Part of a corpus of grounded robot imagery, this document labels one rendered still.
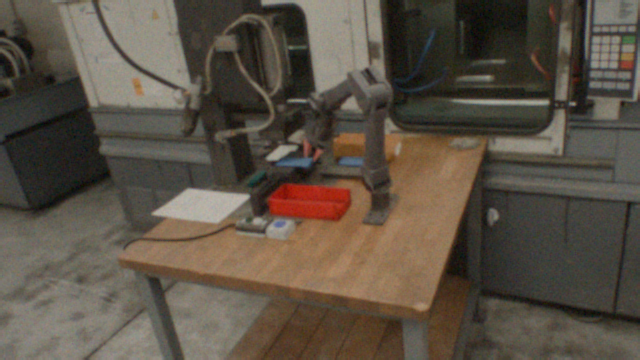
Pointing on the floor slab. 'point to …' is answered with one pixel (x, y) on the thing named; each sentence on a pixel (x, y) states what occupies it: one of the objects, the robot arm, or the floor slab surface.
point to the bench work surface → (340, 269)
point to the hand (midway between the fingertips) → (310, 157)
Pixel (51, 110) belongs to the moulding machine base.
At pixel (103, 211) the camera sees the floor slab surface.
